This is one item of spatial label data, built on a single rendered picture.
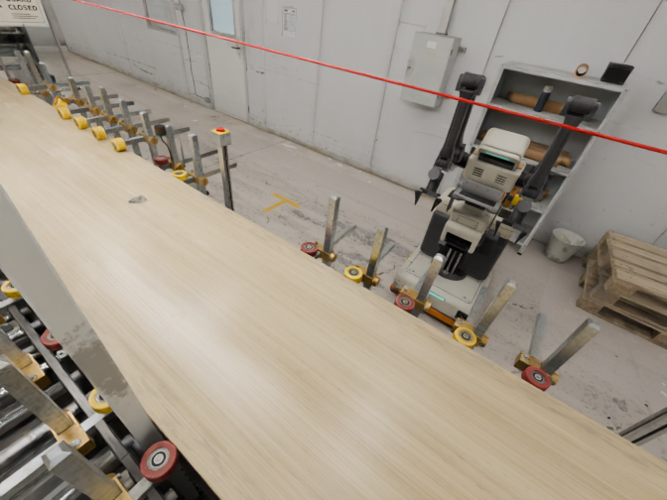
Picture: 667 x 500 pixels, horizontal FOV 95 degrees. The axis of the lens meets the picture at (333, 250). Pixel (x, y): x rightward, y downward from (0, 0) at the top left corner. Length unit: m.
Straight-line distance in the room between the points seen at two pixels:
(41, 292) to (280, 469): 0.64
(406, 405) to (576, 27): 3.26
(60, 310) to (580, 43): 3.64
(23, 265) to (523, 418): 1.23
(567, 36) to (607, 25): 0.25
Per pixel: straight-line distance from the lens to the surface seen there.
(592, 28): 3.63
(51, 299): 0.66
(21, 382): 0.99
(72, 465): 0.84
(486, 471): 1.07
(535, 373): 1.32
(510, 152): 1.83
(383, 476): 0.97
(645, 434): 1.55
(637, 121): 3.71
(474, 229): 2.08
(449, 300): 2.34
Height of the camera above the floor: 1.81
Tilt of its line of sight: 39 degrees down
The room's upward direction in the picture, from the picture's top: 8 degrees clockwise
